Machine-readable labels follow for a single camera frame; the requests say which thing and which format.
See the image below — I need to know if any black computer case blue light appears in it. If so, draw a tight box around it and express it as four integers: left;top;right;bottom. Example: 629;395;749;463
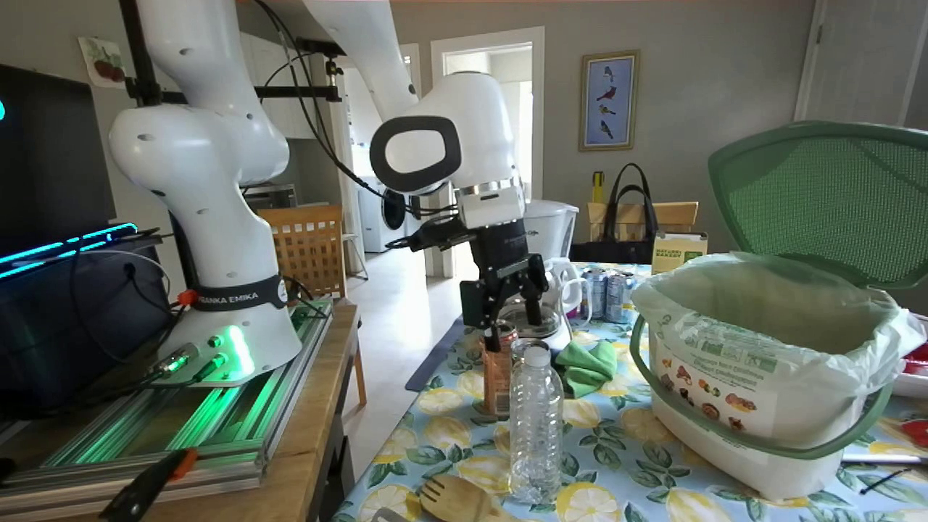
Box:
0;218;183;419

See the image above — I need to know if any wooden salad fork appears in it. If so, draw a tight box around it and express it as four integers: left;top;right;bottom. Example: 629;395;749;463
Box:
414;473;510;522

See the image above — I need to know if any clear plastic water bottle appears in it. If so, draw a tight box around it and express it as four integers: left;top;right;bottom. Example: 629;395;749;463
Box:
504;341;565;508

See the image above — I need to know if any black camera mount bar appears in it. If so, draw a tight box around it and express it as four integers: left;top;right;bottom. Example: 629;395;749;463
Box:
122;78;346;109

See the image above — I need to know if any framed bird picture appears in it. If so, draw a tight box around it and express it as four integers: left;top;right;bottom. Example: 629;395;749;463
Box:
576;49;640;154

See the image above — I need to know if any brown paper bag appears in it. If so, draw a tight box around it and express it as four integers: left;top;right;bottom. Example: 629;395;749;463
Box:
649;228;710;279

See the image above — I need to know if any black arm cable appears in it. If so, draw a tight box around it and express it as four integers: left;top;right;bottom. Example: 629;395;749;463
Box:
253;0;408;231

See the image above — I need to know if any white panel door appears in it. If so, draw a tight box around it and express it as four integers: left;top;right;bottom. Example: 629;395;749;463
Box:
791;0;928;131

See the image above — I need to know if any green cloth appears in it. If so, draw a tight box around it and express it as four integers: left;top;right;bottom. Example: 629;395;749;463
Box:
553;335;623;400

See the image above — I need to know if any brown spice bottle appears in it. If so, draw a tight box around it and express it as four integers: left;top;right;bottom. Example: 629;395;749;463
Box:
478;329;517;424

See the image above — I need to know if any black tan tote bag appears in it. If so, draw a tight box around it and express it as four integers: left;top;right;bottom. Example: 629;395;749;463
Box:
568;158;662;265

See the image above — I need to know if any brown cardboard box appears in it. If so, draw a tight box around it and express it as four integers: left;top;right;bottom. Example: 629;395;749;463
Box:
649;196;701;238

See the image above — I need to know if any green bin lid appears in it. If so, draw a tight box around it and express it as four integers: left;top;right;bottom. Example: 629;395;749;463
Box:
705;119;928;293

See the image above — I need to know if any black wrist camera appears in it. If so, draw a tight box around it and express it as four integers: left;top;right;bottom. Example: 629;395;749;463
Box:
386;215;459;255

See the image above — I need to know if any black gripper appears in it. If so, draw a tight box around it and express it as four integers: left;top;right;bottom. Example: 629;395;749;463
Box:
462;218;550;354

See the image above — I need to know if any black monitor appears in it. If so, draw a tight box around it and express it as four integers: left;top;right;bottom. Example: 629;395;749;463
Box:
0;61;120;255

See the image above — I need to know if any orange black clamp tool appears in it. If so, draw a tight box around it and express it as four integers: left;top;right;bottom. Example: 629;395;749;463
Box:
98;445;202;522

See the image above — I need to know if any small fruit wall picture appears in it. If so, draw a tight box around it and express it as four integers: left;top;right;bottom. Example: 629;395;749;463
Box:
75;33;130;87

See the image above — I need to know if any blue white drink can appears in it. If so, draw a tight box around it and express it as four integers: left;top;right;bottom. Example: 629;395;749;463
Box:
579;265;608;325
602;265;631;325

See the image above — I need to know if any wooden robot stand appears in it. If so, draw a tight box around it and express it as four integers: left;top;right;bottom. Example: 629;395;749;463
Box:
0;299;362;522

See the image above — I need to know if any yellow floral tablecloth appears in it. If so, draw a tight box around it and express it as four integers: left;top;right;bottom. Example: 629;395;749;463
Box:
330;258;928;522

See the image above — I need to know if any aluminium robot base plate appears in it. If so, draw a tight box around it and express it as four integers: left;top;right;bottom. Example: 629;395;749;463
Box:
0;294;336;497

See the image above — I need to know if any black stereo camera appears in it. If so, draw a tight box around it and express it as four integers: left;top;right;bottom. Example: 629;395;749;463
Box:
292;38;347;57

